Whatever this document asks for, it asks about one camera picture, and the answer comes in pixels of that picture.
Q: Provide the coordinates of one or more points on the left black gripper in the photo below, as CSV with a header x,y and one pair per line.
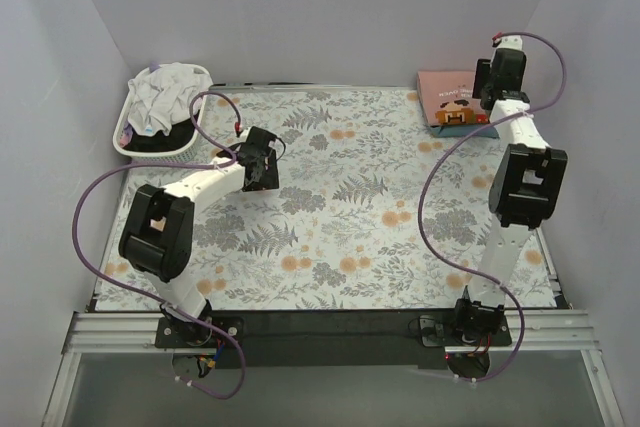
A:
x,y
270,173

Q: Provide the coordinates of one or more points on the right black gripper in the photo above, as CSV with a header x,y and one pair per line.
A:
x,y
481,78

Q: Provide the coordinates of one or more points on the pink printed t shirt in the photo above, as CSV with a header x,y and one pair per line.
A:
x,y
446,99

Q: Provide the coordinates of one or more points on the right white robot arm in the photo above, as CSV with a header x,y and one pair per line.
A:
x,y
527,183

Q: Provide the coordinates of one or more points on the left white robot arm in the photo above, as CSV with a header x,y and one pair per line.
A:
x,y
158,233

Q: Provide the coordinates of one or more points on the folded teal t shirt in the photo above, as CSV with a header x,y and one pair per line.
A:
x,y
463,130

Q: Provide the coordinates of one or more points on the black garment in basket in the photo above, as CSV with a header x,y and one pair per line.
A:
x,y
178,137

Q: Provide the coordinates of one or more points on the white laundry basket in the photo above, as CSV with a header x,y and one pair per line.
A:
x,y
123,130

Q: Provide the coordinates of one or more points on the white crumpled garment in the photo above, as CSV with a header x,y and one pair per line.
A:
x,y
161,99

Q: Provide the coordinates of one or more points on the floral table mat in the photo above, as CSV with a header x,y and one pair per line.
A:
x,y
372,211

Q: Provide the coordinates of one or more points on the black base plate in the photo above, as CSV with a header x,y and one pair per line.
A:
x,y
319,338

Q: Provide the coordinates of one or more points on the aluminium frame rail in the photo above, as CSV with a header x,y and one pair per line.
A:
x,y
545,330

